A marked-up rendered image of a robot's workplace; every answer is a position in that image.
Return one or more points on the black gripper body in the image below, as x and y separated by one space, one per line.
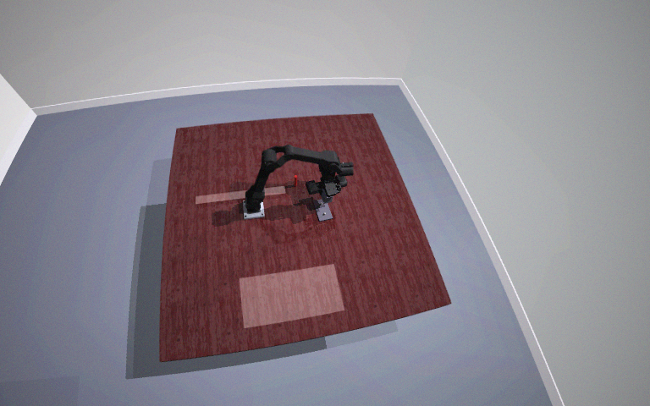
313 188

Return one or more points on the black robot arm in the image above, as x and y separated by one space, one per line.
328 163

